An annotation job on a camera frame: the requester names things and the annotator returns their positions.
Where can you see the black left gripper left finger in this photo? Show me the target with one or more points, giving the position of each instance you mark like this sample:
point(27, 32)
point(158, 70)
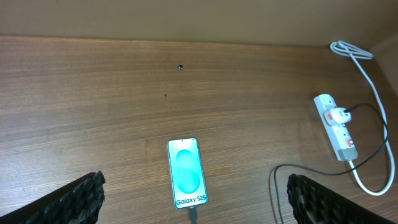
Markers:
point(78, 202)

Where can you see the white charger adapter plug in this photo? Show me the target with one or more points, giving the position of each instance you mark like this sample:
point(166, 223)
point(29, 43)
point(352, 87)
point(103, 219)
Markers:
point(336, 116)

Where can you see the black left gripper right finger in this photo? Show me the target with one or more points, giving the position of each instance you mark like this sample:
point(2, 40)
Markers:
point(314, 203)

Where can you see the smartphone with cyan screen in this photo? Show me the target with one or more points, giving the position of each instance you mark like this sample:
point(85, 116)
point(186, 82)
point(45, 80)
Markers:
point(186, 172)

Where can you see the white power extension socket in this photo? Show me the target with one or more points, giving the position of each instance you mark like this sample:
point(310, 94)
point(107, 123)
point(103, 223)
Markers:
point(339, 136)

